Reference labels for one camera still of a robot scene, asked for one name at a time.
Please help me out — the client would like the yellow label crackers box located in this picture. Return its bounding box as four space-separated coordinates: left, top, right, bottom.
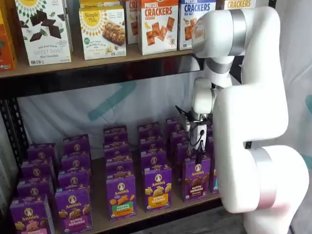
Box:
216 0 257 12

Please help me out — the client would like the white sheet with teal stripe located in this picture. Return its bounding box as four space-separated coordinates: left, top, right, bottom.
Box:
16 70 216 159

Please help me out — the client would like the black metal shelf frame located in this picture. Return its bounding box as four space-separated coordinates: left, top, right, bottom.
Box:
0 0 278 234

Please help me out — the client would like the purple Annie's box pink label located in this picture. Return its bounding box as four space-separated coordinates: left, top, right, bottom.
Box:
9 195 56 234

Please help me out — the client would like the orange snack box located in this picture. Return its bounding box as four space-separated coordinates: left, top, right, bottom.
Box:
0 0 18 72

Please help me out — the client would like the purple Annie's box yellow label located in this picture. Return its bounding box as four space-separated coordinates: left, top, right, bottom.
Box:
144 165 173 214

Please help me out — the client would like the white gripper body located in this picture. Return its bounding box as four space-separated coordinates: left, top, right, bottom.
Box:
187 121 208 155

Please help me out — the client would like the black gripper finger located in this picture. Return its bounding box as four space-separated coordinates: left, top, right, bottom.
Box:
195 141 207 165

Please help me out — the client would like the blue sea salt crackers box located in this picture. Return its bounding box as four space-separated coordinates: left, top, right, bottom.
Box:
178 0 217 51

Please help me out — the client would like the purple chocolate bunny grahams box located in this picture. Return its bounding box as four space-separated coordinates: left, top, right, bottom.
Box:
182 156 212 203

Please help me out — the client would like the purple Annie's box magenta label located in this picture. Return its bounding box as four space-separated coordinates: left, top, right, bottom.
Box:
54 187 94 234

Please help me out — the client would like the white red crackers box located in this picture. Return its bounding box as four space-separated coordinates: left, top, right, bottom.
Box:
125 0 141 45

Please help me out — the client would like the purple Annie's box teal label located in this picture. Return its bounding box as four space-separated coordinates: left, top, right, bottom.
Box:
209 167 220 195

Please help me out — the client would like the yellow Simple Mills box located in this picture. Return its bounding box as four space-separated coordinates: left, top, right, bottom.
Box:
79 0 122 8

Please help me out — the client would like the white Sweet Thins box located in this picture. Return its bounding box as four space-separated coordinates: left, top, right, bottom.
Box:
15 0 73 67

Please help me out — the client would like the purple hidden veggies box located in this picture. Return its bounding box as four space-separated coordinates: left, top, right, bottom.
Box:
105 174 137 222

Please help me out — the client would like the Simple Mills almond bar box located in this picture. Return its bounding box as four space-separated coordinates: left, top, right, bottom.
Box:
78 5 127 61

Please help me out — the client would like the white curtain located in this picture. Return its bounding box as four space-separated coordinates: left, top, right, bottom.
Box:
274 0 312 159

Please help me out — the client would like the cheddar pretzel crackers box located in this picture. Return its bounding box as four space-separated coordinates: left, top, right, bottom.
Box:
138 0 179 56

